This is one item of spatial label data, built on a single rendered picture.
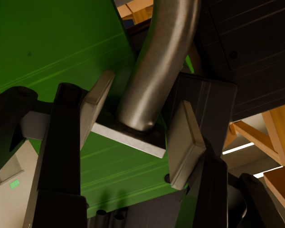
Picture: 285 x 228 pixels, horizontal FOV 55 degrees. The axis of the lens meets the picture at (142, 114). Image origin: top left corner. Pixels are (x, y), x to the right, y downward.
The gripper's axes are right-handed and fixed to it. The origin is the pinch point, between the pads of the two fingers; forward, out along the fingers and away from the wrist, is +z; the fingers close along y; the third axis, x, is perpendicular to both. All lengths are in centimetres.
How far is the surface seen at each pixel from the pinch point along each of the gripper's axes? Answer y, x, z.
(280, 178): 43, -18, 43
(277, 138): 55, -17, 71
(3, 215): -173, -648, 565
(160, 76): 0.2, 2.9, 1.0
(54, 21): -8.1, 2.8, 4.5
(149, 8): -6, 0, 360
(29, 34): -9.6, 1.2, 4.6
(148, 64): -0.8, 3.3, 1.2
